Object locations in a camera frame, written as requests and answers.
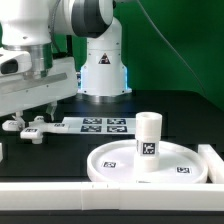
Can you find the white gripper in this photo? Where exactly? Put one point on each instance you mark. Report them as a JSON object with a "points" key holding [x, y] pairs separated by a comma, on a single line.
{"points": [[18, 94]]}

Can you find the white cross-shaped table base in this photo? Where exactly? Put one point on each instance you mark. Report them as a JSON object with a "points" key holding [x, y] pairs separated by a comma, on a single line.
{"points": [[35, 129]]}

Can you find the white round table top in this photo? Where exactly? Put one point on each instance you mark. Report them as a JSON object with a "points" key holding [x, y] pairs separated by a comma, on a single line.
{"points": [[119, 161]]}

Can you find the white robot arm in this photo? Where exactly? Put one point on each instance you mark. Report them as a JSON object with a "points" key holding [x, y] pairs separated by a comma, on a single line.
{"points": [[30, 74]]}

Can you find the white marker sheet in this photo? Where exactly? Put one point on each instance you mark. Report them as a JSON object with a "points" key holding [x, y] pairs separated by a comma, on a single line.
{"points": [[100, 125]]}

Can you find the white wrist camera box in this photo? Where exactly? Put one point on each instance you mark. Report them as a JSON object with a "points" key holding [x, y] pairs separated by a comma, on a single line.
{"points": [[14, 62]]}

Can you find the white front fence rail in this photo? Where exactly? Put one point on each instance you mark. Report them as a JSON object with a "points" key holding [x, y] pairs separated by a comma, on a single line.
{"points": [[112, 196]]}

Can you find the white fence rail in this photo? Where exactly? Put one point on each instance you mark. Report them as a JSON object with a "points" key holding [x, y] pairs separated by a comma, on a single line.
{"points": [[214, 161], [112, 196]]}

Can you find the white right fence rail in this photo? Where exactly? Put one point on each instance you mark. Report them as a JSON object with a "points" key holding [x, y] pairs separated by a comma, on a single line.
{"points": [[214, 161]]}

